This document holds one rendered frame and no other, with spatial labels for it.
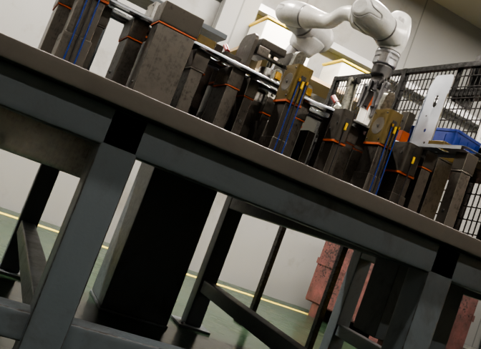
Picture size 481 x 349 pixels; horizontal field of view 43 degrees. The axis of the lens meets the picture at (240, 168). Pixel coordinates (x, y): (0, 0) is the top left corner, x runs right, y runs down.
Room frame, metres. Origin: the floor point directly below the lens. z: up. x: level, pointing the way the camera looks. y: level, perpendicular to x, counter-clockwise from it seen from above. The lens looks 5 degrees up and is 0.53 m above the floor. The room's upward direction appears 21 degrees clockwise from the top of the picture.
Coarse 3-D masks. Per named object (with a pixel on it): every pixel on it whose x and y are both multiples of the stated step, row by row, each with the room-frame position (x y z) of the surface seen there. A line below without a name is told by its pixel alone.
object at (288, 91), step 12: (288, 72) 1.83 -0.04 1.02; (300, 72) 1.79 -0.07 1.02; (312, 72) 1.80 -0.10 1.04; (288, 84) 1.80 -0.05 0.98; (300, 84) 1.79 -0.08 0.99; (276, 96) 1.85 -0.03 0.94; (288, 96) 1.79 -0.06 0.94; (300, 96) 1.80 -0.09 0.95; (276, 108) 1.83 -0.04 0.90; (288, 108) 1.78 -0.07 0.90; (300, 108) 1.81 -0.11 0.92; (276, 120) 1.81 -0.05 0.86; (288, 120) 1.79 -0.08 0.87; (264, 132) 1.85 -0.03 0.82; (276, 132) 1.80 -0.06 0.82; (288, 132) 1.80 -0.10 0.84; (264, 144) 1.82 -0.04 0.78; (276, 144) 1.79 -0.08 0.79
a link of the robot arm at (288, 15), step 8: (288, 0) 2.56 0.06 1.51; (280, 8) 2.56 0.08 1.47; (288, 8) 2.51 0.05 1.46; (296, 8) 2.48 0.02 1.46; (280, 16) 2.56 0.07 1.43; (288, 16) 2.51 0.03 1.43; (296, 16) 2.48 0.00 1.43; (288, 24) 2.55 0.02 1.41; (296, 24) 2.51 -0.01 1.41; (296, 32) 2.59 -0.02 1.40; (304, 32) 2.58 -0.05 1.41
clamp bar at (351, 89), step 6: (360, 78) 2.28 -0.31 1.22; (348, 84) 2.30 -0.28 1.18; (354, 84) 2.31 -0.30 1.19; (348, 90) 2.29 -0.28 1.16; (354, 90) 2.30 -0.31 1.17; (348, 96) 2.29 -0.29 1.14; (342, 102) 2.29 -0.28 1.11; (348, 102) 2.30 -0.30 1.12; (342, 108) 2.28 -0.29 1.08; (348, 108) 2.30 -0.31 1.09
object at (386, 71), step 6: (378, 66) 2.13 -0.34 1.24; (384, 66) 2.13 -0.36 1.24; (372, 72) 2.15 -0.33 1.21; (378, 72) 2.13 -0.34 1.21; (384, 72) 2.13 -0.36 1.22; (390, 72) 2.14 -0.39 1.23; (372, 78) 2.18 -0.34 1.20; (378, 78) 2.15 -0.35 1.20; (384, 78) 2.13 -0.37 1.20; (372, 84) 2.17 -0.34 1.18; (378, 84) 2.14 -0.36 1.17; (372, 90) 2.17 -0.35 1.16
